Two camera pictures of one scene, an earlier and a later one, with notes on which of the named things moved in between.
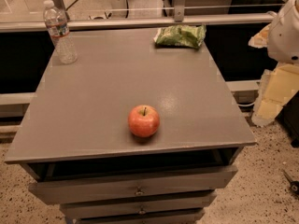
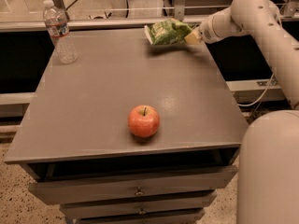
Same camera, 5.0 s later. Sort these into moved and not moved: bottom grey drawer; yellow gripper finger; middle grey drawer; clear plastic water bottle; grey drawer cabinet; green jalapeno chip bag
Moved: yellow gripper finger; green jalapeno chip bag
Not moved: clear plastic water bottle; bottom grey drawer; middle grey drawer; grey drawer cabinet
